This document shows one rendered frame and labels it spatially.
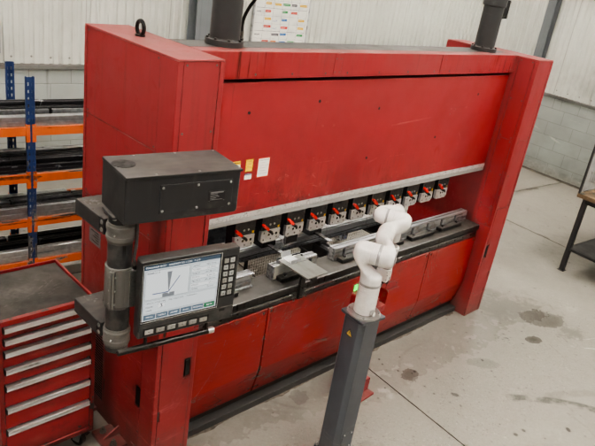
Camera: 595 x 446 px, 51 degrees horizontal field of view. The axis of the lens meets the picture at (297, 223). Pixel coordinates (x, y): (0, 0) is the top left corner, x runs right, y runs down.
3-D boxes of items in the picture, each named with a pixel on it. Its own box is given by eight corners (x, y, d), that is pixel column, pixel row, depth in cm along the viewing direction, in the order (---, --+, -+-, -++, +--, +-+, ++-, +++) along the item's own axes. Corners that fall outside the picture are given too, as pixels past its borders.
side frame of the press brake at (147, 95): (149, 473, 353) (179, 59, 263) (79, 390, 407) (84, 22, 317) (186, 455, 370) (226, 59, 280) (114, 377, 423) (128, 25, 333)
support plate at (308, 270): (307, 280, 380) (307, 278, 380) (278, 261, 397) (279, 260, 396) (328, 272, 392) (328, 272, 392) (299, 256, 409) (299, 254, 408)
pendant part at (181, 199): (115, 370, 260) (123, 178, 227) (94, 338, 278) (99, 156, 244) (222, 342, 290) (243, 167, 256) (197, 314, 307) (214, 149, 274)
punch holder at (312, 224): (307, 231, 401) (312, 207, 394) (298, 226, 406) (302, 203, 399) (324, 227, 411) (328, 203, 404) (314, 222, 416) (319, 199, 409)
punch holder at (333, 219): (329, 226, 414) (333, 203, 407) (320, 221, 419) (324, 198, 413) (344, 222, 424) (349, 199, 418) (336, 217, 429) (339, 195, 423)
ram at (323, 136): (183, 235, 331) (196, 84, 299) (174, 229, 336) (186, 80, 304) (482, 170, 532) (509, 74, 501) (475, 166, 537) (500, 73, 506)
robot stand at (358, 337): (353, 453, 391) (385, 317, 352) (331, 464, 380) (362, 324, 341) (334, 435, 404) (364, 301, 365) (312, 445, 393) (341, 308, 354)
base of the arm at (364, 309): (387, 317, 352) (394, 288, 345) (362, 325, 341) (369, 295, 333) (364, 300, 365) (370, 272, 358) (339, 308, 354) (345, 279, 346)
